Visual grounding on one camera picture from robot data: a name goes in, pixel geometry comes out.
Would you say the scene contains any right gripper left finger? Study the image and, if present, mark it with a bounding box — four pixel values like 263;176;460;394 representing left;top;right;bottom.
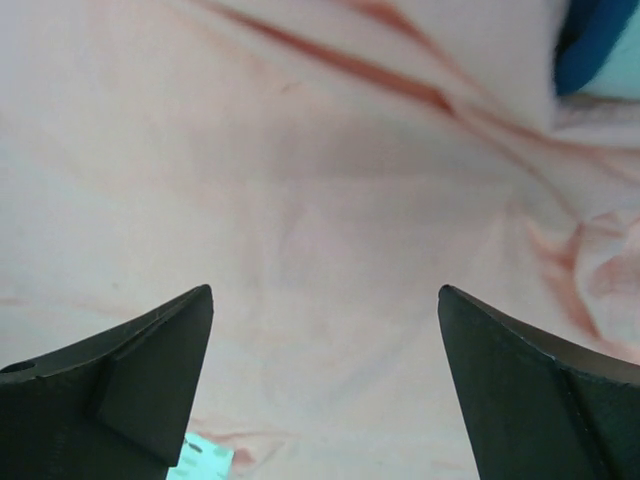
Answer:
1;285;214;480

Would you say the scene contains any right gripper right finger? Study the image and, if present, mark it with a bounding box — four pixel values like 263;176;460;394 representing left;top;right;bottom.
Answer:
438;285;639;480

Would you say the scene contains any salmon pink t-shirt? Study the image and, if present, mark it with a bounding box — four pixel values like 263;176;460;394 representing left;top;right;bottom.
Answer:
1;1;639;479

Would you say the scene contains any folded blue printed t-shirt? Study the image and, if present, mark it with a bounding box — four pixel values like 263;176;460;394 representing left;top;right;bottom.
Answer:
554;0;639;101

